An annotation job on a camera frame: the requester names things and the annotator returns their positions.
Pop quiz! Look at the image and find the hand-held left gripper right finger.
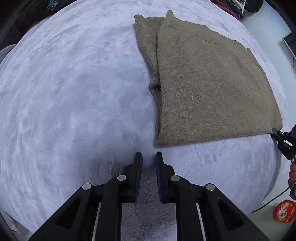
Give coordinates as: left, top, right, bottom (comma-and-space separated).
155, 152, 270, 241

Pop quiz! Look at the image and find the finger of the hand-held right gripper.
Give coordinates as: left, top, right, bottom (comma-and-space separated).
277, 139, 295, 161
270, 127, 288, 141

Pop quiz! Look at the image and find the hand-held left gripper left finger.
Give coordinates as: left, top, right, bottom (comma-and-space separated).
28, 152, 143, 241

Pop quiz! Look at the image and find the olive brown knit sweater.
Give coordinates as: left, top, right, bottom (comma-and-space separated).
134, 10, 283, 147

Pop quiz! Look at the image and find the pile of clothes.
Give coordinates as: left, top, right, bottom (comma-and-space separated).
211, 0, 243, 20

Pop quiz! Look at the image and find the person's right hand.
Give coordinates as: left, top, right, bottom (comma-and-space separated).
288, 162, 296, 184

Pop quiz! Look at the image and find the red snack packet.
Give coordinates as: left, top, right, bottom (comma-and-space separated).
273, 200, 296, 223

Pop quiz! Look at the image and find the black flat screen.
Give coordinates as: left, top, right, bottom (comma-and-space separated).
282, 32, 296, 59

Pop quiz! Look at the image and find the lavender plush blanket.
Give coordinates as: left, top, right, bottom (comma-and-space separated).
0, 0, 289, 241

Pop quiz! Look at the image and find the black fuzzy garment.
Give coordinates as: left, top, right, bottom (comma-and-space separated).
244, 0, 264, 13

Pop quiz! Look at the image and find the dark folded garment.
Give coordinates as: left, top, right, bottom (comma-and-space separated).
227, 0, 246, 14

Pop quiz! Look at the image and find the black cable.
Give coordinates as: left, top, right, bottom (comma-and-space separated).
252, 184, 292, 214

